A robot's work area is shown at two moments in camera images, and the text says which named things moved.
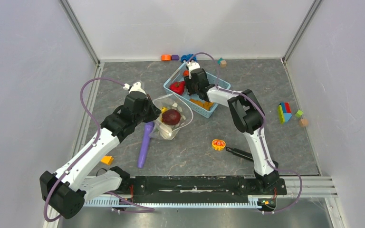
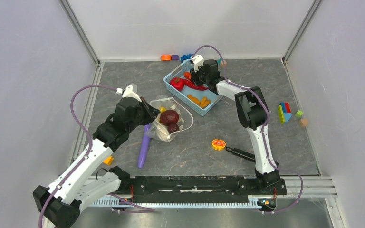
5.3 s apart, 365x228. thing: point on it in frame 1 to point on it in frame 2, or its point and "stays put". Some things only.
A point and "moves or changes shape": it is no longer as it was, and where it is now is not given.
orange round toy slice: x=218 y=144 stays put
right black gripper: x=188 y=81 to x=194 y=75
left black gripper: x=155 y=111 stays put
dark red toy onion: x=171 y=117 stays put
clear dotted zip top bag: x=175 y=113 moves or changes shape
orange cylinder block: x=166 y=57 stays put
